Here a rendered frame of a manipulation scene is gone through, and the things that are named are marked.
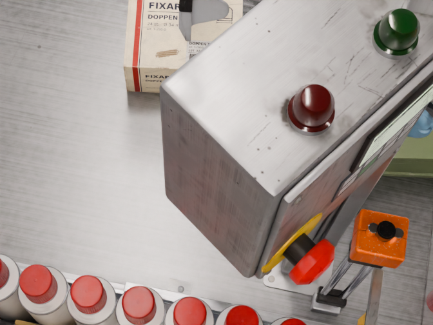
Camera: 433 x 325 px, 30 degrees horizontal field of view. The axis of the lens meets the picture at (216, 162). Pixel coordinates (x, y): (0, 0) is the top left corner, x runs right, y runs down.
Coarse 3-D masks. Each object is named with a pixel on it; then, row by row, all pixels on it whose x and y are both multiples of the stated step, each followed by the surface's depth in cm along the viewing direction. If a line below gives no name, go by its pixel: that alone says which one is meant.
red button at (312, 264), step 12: (300, 240) 57; (324, 240) 56; (288, 252) 57; (300, 252) 56; (312, 252) 55; (324, 252) 56; (300, 264) 55; (312, 264) 55; (324, 264) 56; (300, 276) 56; (312, 276) 56
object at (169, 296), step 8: (128, 288) 92; (152, 288) 93; (168, 296) 92; (176, 296) 92; (184, 296) 92; (192, 296) 92; (208, 304) 92; (216, 304) 92; (224, 304) 92; (232, 304) 92; (216, 312) 93; (264, 312) 92; (272, 312) 92; (264, 320) 92; (272, 320) 92; (304, 320) 92; (312, 320) 92
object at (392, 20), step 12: (396, 12) 45; (408, 12) 45; (384, 24) 45; (396, 24) 44; (408, 24) 44; (372, 36) 46; (384, 36) 45; (396, 36) 45; (408, 36) 45; (384, 48) 46; (396, 48) 45; (408, 48) 46
